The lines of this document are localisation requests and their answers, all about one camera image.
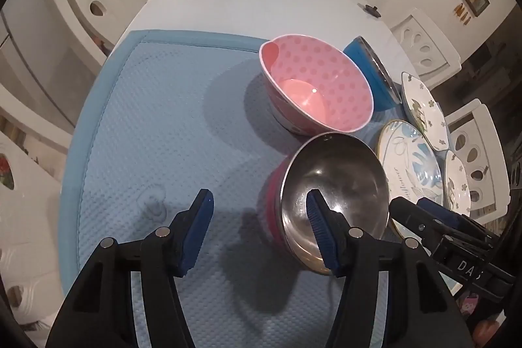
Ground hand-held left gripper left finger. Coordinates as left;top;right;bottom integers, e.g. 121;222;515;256
45;188;215;348

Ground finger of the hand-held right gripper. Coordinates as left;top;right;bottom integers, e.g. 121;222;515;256
389;197;442;248
416;197;492;239

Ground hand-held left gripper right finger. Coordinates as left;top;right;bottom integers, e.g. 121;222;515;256
306;188;476;348

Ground round blue leaf plate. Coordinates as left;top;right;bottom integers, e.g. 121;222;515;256
375;119;445;242

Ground red steel bowl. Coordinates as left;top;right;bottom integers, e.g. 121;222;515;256
261;132;391;276

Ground white floral square plate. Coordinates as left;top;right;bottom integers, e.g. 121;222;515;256
401;71;450;152
442;149;472;217

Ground orange round object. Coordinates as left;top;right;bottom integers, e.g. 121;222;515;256
472;321;500;348

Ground light blue table mat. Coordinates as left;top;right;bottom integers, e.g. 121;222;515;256
58;30;466;348

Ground pink polka dot bowl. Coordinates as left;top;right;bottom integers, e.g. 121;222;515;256
259;34;375;137

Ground blue steel bowl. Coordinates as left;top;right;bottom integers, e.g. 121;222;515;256
343;36;400;113

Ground yellow hanging tassels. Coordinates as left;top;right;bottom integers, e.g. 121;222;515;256
453;3;472;25

